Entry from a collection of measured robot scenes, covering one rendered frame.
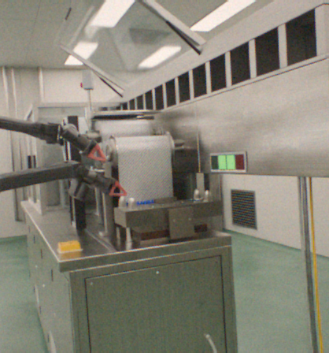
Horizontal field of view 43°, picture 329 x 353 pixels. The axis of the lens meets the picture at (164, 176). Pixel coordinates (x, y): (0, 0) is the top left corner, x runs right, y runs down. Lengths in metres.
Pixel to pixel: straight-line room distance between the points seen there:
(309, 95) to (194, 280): 0.81
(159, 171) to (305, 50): 0.79
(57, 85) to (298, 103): 6.40
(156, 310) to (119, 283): 0.18
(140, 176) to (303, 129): 0.78
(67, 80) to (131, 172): 5.79
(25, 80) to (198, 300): 6.13
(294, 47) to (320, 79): 0.18
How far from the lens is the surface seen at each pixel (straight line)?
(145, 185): 1.75
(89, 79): 2.31
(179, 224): 1.58
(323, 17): 1.19
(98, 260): 1.46
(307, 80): 1.19
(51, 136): 1.70
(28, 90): 7.33
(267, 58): 1.43
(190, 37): 1.75
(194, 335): 1.68
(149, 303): 1.56
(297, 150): 1.22
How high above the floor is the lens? 1.23
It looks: 3 degrees down
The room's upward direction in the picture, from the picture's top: 4 degrees counter-clockwise
